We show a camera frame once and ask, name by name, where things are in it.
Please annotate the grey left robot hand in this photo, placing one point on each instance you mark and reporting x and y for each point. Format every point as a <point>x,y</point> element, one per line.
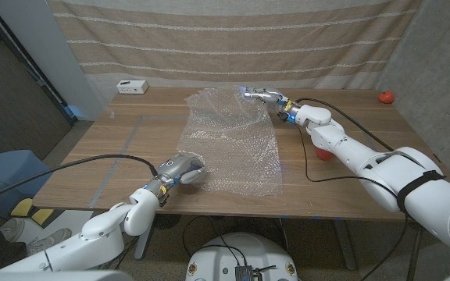
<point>180,168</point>

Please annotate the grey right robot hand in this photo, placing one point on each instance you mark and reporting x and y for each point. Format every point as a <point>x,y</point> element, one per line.
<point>270,97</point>

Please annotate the clear bubble wrap sheet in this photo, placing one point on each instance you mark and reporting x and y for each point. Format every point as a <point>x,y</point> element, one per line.
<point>233,148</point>

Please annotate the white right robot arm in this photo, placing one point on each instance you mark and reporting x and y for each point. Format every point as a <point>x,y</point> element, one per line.
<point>365,156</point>

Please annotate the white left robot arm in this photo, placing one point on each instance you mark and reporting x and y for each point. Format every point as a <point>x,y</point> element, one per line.
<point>104,234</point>

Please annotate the beige striped backdrop cloth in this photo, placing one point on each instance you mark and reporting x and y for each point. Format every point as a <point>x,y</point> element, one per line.
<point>229,39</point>

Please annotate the red ball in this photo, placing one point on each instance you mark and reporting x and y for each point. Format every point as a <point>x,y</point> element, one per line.
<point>323,155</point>

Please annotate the grey table leg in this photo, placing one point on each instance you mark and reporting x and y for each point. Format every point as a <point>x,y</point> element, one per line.
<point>345,246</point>
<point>143,246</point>

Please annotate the white power strip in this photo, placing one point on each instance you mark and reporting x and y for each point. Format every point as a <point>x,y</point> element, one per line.
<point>131,86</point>

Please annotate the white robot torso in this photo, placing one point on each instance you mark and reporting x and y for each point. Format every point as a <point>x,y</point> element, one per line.
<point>244,250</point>

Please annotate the orange ball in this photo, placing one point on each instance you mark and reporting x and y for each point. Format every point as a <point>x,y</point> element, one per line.
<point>386,97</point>

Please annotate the grey module on torso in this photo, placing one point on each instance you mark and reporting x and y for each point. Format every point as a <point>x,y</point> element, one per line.
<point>243,273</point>

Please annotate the yellow pad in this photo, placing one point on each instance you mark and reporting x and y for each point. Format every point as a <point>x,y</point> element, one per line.
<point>42,216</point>
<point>22,207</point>

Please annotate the white sneaker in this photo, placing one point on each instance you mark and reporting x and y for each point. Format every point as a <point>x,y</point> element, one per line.
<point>47,242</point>
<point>11,229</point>

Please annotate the blue chair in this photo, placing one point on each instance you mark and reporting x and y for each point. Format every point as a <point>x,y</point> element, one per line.
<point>6,175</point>

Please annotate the black door frame strip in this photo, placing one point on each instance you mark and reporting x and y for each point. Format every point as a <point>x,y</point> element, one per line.
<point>26,58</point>

